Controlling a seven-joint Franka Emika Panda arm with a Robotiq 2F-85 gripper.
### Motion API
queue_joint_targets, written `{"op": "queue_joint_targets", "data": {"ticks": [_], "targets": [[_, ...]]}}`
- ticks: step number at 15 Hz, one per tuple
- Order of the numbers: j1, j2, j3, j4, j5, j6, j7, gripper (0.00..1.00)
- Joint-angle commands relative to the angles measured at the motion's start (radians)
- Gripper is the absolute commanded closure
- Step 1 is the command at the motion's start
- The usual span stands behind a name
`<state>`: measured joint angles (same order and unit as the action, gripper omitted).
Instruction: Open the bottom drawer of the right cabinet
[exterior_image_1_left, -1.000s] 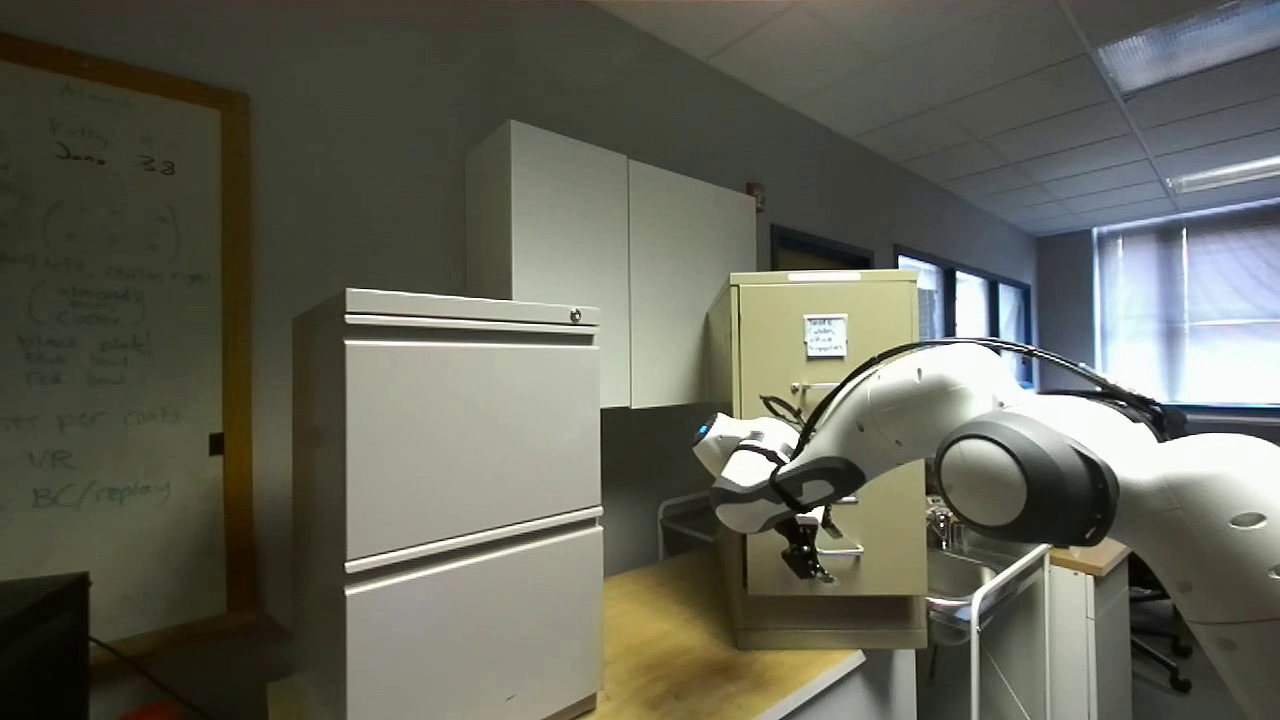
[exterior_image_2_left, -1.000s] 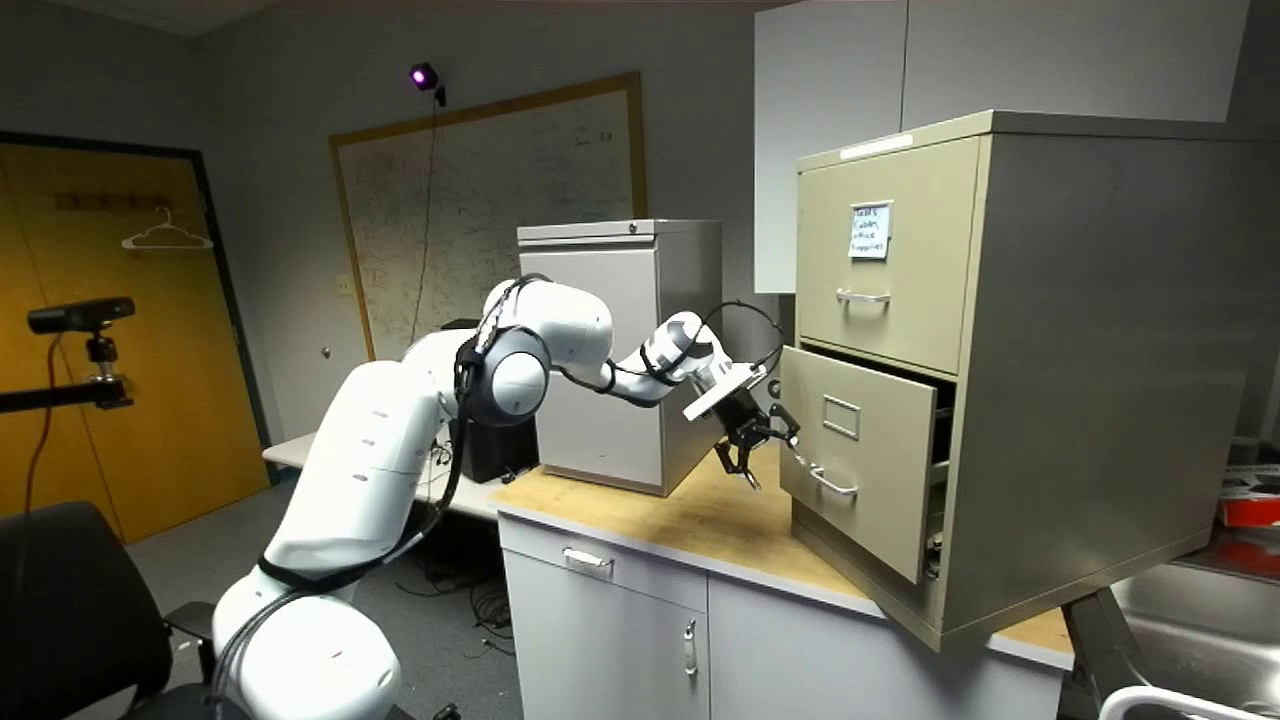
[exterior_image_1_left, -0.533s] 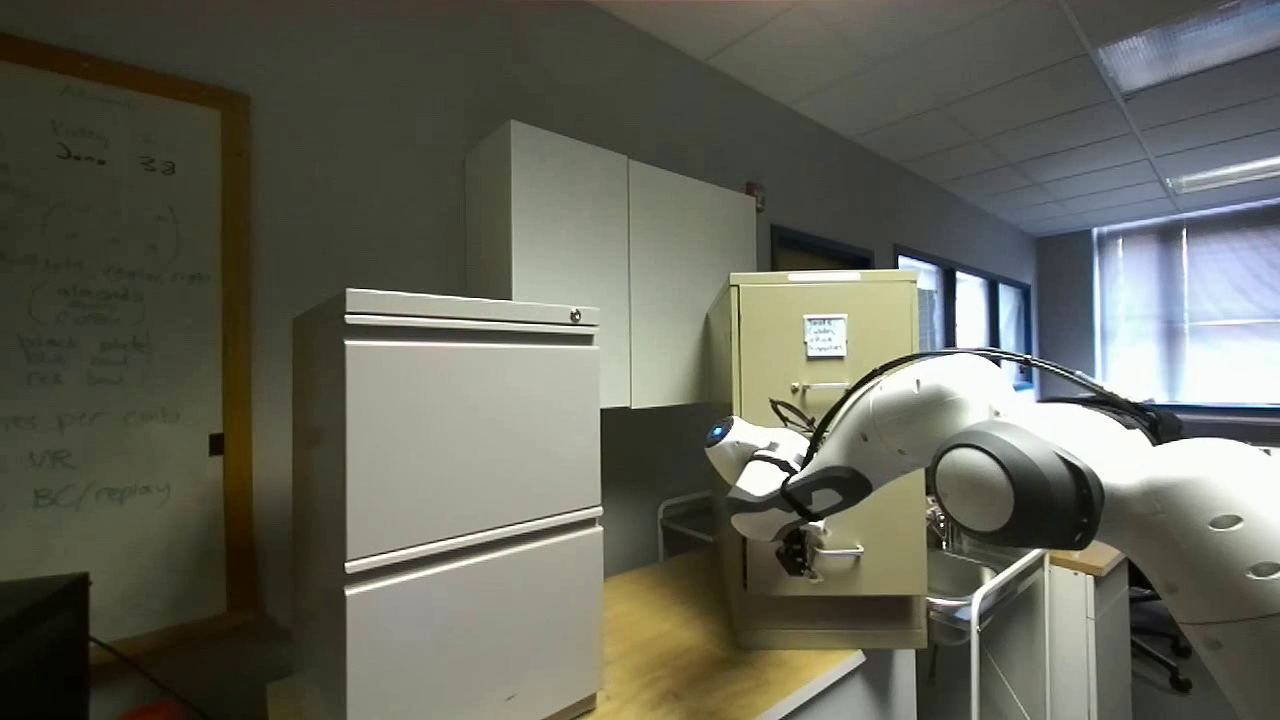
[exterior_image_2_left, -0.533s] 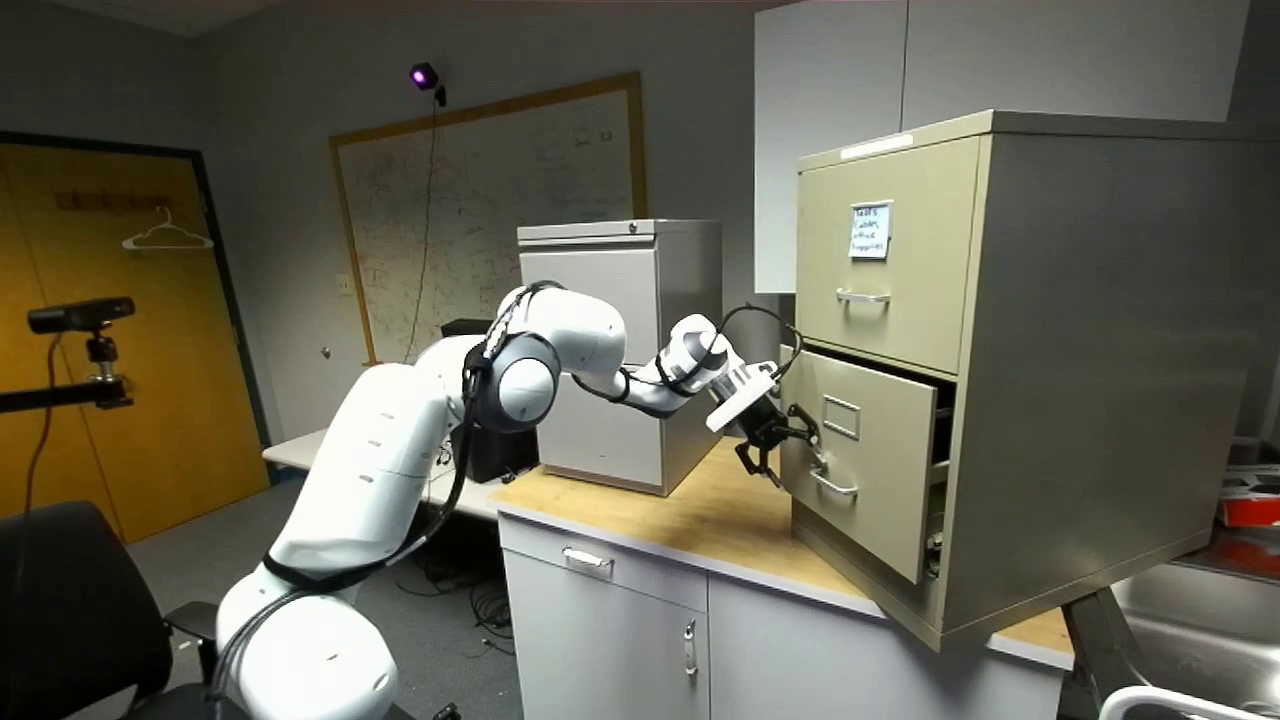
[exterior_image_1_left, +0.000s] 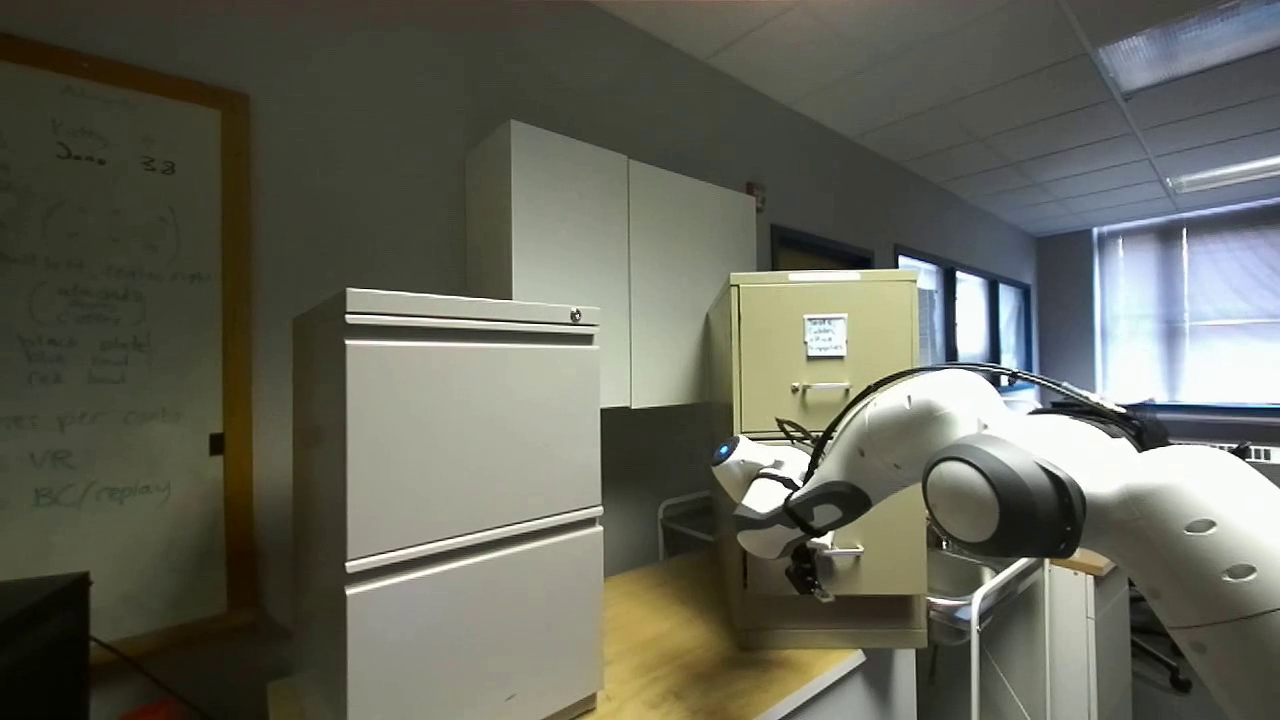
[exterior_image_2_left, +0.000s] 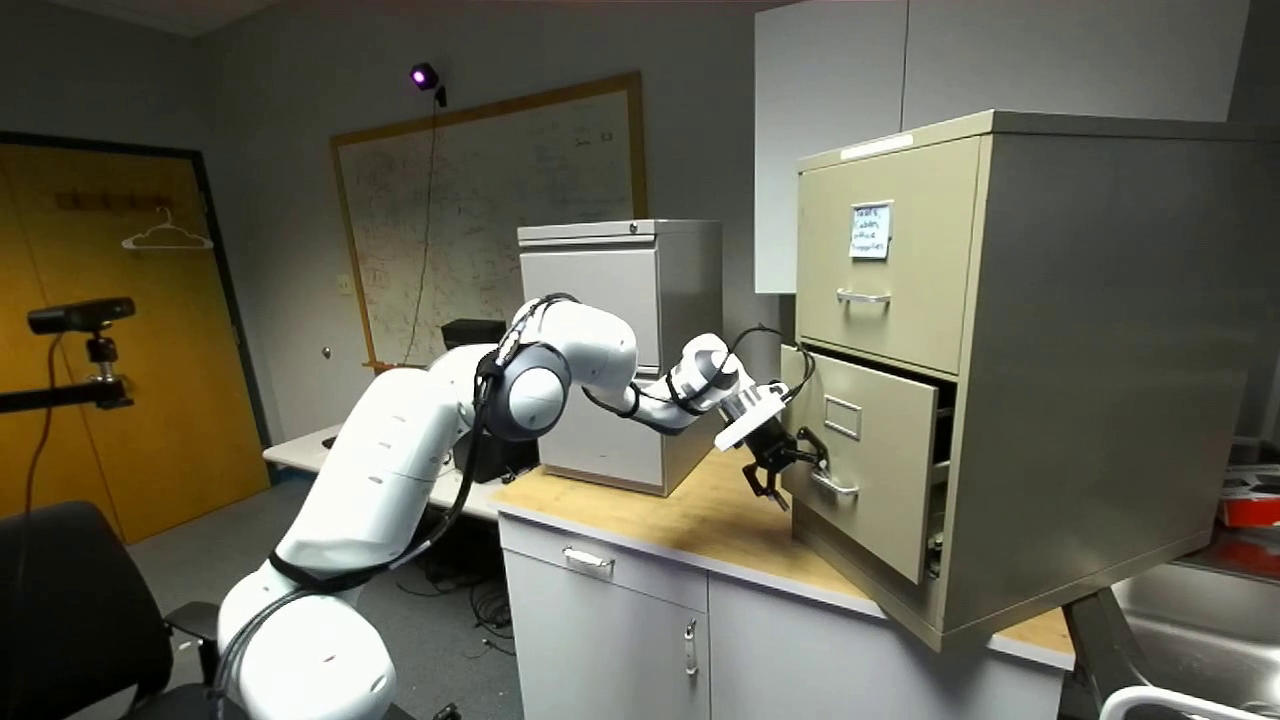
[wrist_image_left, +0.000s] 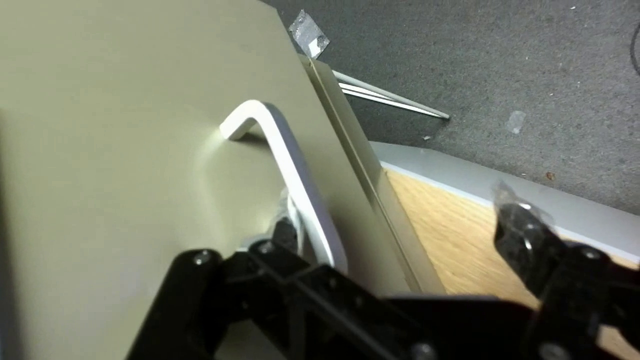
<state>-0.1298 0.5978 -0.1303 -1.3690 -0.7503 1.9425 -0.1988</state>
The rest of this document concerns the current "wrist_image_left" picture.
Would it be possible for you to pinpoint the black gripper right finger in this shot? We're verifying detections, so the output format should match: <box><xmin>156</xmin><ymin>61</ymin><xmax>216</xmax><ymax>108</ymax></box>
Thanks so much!
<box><xmin>492</xmin><ymin>182</ymin><xmax>640</xmax><ymax>360</ymax></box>

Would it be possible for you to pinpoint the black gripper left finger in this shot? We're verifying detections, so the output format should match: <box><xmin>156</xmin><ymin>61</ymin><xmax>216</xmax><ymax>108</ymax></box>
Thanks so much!
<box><xmin>126</xmin><ymin>217</ymin><xmax>481</xmax><ymax>360</ymax></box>

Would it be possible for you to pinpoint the silver drawer handle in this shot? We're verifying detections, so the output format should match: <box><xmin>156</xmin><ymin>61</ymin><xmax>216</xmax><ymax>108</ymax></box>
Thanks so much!
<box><xmin>216</xmin><ymin>97</ymin><xmax>349</xmax><ymax>275</ymax></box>

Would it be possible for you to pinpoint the beige filing cabinet drawer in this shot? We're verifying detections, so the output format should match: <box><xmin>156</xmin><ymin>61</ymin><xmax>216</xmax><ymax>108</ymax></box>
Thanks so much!
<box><xmin>0</xmin><ymin>0</ymin><xmax>410</xmax><ymax>360</ymax></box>

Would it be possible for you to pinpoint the silver metal desk leg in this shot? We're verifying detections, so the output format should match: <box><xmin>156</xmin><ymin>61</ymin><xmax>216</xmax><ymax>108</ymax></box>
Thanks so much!
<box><xmin>331</xmin><ymin>68</ymin><xmax>453</xmax><ymax>122</ymax></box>

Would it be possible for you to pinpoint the beige metal filing cabinet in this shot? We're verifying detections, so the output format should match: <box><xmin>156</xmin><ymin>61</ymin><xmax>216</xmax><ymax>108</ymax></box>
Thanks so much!
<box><xmin>302</xmin><ymin>53</ymin><xmax>447</xmax><ymax>295</ymax></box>

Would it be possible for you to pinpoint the clear tape scrap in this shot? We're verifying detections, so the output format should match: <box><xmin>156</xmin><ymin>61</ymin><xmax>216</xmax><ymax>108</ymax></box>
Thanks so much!
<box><xmin>287</xmin><ymin>8</ymin><xmax>331</xmax><ymax>59</ymax></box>
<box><xmin>503</xmin><ymin>108</ymin><xmax>529</xmax><ymax>135</ymax></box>

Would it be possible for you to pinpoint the white table with wooden top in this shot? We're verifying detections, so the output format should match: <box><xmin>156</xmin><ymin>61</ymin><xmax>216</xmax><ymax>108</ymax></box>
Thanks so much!
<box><xmin>367</xmin><ymin>140</ymin><xmax>640</xmax><ymax>360</ymax></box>

